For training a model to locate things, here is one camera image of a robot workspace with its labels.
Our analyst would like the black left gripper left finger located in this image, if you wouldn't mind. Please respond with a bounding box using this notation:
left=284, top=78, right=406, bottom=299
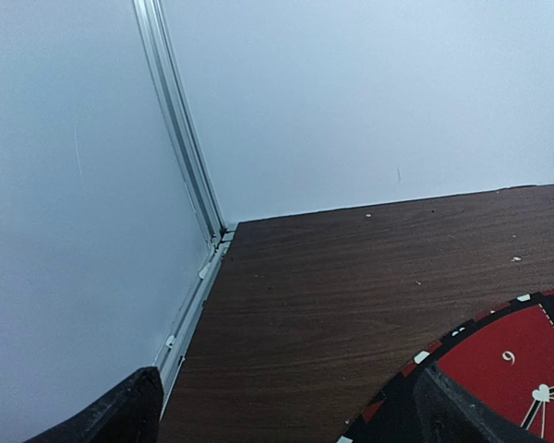
left=30, top=366, right=162, bottom=443

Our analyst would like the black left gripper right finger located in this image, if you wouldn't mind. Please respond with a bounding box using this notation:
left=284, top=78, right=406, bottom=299
left=415, top=361, right=543, bottom=442

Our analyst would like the round red black poker mat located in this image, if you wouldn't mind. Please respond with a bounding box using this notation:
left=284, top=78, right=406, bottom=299
left=339, top=290, right=554, bottom=442

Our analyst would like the aluminium corner frame post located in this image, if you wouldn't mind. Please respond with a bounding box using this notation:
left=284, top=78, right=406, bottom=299
left=134, top=1, right=234, bottom=410

